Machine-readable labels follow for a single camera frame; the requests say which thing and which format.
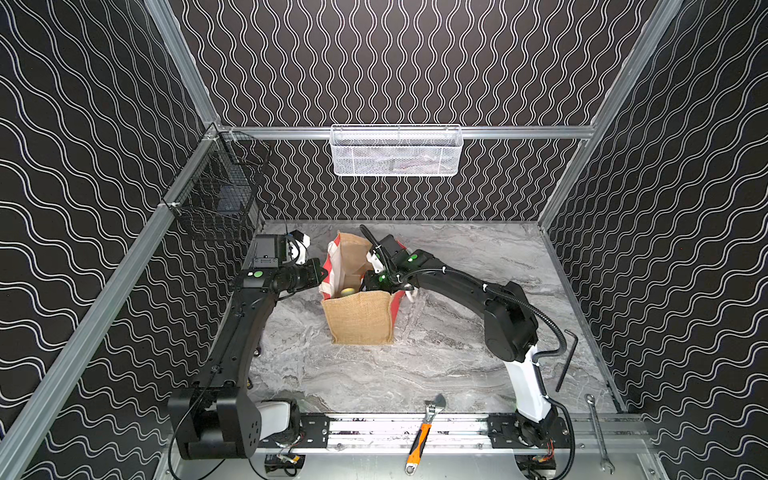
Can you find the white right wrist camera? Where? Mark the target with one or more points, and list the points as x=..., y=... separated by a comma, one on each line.
x=375, y=262

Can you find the black hex key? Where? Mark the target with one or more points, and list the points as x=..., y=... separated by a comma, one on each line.
x=571, y=352

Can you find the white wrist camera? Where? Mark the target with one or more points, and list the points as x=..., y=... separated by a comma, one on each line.
x=375, y=262
x=297, y=244

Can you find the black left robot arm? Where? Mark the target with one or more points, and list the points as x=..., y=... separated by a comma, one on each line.
x=214, y=418

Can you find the silver combination wrench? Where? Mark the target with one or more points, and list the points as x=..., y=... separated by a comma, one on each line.
x=606, y=465

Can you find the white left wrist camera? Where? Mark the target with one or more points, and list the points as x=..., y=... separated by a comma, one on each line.
x=297, y=244

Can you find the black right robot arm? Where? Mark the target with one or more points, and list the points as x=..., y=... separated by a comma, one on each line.
x=516, y=332

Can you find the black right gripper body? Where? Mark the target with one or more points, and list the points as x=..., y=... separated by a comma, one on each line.
x=372, y=280

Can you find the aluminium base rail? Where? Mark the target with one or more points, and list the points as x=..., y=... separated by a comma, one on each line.
x=455, y=433

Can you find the black wire mesh basket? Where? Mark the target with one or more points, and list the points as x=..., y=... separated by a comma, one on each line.
x=221, y=200

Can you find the orange handled adjustable wrench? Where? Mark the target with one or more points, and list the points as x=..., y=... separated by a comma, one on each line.
x=432, y=409

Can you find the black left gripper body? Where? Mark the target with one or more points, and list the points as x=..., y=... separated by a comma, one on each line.
x=315, y=271

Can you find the jute tote bag red trim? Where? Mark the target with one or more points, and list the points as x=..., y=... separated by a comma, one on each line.
x=367, y=317

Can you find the white wire mesh basket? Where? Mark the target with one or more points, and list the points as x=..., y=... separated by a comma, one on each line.
x=389, y=150

